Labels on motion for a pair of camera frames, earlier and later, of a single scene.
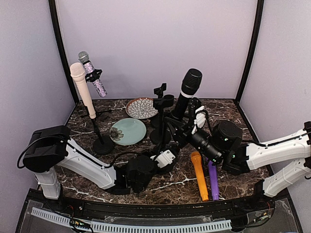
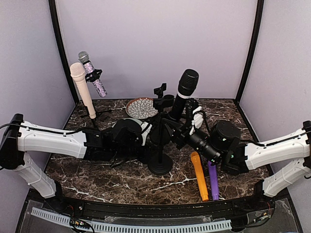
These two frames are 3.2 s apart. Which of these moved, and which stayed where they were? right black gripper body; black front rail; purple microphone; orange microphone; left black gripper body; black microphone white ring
Moved: left black gripper body; black microphone white ring
Stayed: purple microphone; black front rail; orange microphone; right black gripper body
